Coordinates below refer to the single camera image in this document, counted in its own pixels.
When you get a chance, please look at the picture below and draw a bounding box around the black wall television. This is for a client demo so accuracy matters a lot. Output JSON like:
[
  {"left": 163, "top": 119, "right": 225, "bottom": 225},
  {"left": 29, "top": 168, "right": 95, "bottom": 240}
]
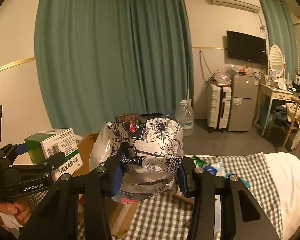
[{"left": 226, "top": 30, "right": 268, "bottom": 65}]

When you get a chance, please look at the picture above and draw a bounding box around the green white medicine box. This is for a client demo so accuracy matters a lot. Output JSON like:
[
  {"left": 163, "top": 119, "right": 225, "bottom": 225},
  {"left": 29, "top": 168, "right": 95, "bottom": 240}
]
[{"left": 24, "top": 128, "right": 83, "bottom": 181}]

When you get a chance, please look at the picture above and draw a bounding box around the green curtain right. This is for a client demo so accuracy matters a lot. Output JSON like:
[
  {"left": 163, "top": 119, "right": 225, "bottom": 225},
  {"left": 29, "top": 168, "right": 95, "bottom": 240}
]
[{"left": 259, "top": 0, "right": 298, "bottom": 80}]

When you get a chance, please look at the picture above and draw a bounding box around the white dressing table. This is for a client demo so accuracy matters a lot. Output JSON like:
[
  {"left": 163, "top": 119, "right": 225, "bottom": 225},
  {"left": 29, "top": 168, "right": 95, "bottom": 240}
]
[{"left": 253, "top": 84, "right": 300, "bottom": 137}]

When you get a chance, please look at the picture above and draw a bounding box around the patterned brown bag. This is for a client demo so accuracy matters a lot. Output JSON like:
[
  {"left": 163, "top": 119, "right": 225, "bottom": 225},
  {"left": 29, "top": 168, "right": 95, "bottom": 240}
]
[{"left": 115, "top": 113, "right": 140, "bottom": 126}]

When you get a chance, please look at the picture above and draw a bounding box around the large clear water bottle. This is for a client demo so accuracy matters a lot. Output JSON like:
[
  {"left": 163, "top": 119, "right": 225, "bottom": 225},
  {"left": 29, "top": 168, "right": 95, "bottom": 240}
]
[{"left": 175, "top": 100, "right": 194, "bottom": 137}]

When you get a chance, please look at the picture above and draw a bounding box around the silver mini fridge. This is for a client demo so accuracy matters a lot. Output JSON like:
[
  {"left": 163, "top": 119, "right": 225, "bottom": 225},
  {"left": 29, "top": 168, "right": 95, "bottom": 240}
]
[{"left": 228, "top": 73, "right": 258, "bottom": 132}]

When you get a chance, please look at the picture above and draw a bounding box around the brown cardboard box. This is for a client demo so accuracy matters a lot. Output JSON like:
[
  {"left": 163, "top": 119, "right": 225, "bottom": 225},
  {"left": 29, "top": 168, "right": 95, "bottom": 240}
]
[{"left": 73, "top": 132, "right": 139, "bottom": 239}]

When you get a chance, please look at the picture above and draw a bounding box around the oval vanity mirror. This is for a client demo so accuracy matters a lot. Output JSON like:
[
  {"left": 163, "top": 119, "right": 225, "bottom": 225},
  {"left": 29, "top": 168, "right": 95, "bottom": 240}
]
[{"left": 268, "top": 44, "right": 286, "bottom": 78}]

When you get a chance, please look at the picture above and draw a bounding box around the wooden chair with clothes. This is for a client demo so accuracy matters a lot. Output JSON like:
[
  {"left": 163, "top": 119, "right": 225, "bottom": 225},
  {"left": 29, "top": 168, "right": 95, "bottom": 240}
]
[{"left": 266, "top": 97, "right": 300, "bottom": 150}]

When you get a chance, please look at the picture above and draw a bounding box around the white duvet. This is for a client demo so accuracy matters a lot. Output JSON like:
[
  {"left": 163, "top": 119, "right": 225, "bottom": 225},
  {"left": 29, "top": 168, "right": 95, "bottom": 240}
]
[{"left": 265, "top": 152, "right": 300, "bottom": 239}]

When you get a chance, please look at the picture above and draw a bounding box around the person's left hand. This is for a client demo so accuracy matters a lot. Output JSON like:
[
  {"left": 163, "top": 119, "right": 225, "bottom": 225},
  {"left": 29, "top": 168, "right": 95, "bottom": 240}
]
[{"left": 0, "top": 197, "right": 31, "bottom": 230}]

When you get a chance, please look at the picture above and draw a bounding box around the green curtain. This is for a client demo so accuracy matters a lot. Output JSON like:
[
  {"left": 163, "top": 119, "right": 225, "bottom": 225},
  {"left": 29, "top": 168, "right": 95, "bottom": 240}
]
[
  {"left": 34, "top": 0, "right": 193, "bottom": 135},
  {"left": 259, "top": 0, "right": 298, "bottom": 80}
]

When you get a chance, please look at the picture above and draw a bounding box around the white suitcase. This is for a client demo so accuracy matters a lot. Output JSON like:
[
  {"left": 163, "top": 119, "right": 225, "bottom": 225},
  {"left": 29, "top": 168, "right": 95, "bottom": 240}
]
[{"left": 206, "top": 84, "right": 231, "bottom": 133}]

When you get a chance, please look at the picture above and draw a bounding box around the teal blister pack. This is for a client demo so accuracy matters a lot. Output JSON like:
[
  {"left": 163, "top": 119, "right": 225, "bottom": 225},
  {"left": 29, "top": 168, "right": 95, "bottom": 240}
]
[{"left": 225, "top": 172, "right": 250, "bottom": 188}]

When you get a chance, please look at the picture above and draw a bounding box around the green curtain left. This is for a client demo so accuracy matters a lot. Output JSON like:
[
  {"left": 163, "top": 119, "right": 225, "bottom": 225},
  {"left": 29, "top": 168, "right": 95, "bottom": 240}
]
[{"left": 34, "top": 0, "right": 193, "bottom": 135}]

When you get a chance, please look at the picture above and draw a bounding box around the floral plastic bag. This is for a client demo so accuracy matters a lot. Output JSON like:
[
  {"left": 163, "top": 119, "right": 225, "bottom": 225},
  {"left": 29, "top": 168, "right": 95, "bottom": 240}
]
[{"left": 89, "top": 118, "right": 184, "bottom": 204}]

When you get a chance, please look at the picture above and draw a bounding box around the checkered bed sheet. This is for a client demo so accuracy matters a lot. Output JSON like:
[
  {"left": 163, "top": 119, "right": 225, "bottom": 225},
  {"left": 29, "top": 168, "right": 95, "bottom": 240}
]
[{"left": 27, "top": 152, "right": 284, "bottom": 240}]

